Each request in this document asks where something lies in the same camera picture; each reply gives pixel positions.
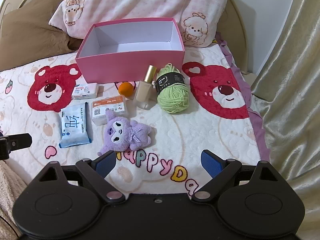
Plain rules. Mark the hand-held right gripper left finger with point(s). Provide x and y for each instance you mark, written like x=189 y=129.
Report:
x=106 y=164

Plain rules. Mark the small white tissue pack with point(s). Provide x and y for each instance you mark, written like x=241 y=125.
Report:
x=85 y=91

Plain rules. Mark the pink cardboard box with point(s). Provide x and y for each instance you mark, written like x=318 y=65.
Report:
x=130 y=65

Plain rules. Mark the purple plush toy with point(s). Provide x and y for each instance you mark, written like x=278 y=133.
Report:
x=120 y=132

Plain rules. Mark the gold shiny curtain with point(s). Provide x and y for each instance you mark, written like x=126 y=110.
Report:
x=287 y=80

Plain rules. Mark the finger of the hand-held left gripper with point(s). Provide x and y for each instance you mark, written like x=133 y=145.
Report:
x=20 y=141

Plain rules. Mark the orange ball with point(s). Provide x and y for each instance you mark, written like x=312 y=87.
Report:
x=126 y=89

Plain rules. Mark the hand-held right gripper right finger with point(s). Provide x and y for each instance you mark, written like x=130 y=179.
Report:
x=212 y=164

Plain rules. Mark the red bear printed blanket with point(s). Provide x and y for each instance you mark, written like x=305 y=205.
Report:
x=200 y=135

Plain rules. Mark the beige headboard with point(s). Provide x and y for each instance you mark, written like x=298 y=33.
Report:
x=237 y=30

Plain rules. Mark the blue wet wipes packet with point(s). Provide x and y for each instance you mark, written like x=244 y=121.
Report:
x=75 y=125

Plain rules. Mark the beige fuzzy cloth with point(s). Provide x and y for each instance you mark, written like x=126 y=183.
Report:
x=10 y=192

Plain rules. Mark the green yarn ball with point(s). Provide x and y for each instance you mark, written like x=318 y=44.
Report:
x=172 y=100

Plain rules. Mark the glass bottle with gold cap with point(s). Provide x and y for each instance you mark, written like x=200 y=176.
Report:
x=143 y=92

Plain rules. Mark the brown pillow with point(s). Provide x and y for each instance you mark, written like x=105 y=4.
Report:
x=32 y=35

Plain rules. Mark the white orange-labelled plastic box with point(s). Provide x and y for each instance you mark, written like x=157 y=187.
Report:
x=110 y=110

